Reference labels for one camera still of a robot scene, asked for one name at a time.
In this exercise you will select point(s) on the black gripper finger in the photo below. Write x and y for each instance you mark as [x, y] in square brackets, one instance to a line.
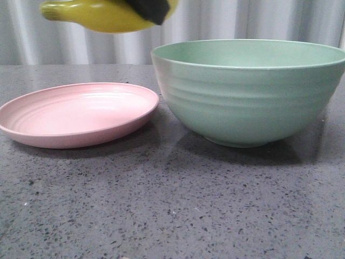
[151, 10]

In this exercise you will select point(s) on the yellow banana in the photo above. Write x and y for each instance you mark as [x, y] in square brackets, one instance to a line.
[99, 16]

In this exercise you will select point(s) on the green ribbed bowl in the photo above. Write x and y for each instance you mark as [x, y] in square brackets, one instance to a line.
[247, 92]

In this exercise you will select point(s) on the pink plate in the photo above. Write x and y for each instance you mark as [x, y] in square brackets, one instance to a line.
[78, 115]

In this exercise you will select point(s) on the grey curtain backdrop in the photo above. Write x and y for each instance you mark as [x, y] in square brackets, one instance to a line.
[29, 39]

